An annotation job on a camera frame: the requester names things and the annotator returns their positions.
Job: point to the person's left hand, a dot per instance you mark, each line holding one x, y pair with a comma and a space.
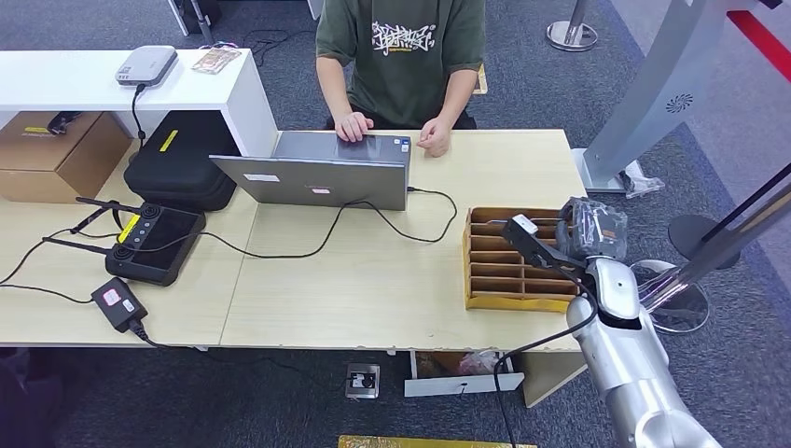
435, 136

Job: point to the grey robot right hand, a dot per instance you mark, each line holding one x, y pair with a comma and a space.
593, 232

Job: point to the person's right hand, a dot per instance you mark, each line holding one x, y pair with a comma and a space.
353, 127

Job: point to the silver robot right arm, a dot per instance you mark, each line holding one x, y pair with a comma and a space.
624, 358

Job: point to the person's left forearm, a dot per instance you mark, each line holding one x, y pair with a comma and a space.
457, 93

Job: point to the person's right forearm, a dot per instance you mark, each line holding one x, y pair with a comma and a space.
334, 89

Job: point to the person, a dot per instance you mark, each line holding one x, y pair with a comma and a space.
402, 68

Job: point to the thin white card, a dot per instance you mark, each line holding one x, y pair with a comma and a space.
497, 221

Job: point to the brown cardboard card organizer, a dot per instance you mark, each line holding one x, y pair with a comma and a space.
494, 303

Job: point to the grey laptop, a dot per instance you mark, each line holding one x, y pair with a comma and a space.
321, 179

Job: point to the clear plastic bag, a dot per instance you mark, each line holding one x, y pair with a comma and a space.
642, 183

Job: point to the yellow floor marker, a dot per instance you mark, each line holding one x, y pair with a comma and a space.
481, 80

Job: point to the black stanchion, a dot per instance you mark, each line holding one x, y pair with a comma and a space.
692, 232

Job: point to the chrome stanchion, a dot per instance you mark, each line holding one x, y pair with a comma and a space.
680, 309
571, 34

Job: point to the patterned flat packet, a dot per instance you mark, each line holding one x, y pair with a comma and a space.
216, 60

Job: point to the light wood desk side panel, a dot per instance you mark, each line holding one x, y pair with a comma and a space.
547, 377

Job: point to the silver kiosk stand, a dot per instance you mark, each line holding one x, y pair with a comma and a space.
655, 86

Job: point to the crumpled plastic bag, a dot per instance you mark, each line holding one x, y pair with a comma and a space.
479, 362

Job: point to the black carrying case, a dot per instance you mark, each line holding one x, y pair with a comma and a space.
179, 167

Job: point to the white furniture leg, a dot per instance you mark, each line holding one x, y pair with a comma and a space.
179, 17

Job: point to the white desk drawer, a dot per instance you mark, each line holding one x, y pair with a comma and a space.
445, 386

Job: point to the grey router box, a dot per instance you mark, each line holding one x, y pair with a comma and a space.
146, 65

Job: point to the black remote controller with antennas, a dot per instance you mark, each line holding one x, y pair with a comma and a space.
154, 247

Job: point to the metal floor outlet box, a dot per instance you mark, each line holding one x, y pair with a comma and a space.
362, 380

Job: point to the white desk shelf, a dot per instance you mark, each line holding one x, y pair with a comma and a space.
74, 80

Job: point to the small black object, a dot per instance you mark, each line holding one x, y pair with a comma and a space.
60, 122

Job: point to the black power adapter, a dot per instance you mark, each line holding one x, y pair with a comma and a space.
117, 304

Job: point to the brown cardboard box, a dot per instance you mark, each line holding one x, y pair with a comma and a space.
43, 167

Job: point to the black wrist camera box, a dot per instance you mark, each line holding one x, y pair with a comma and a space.
525, 238

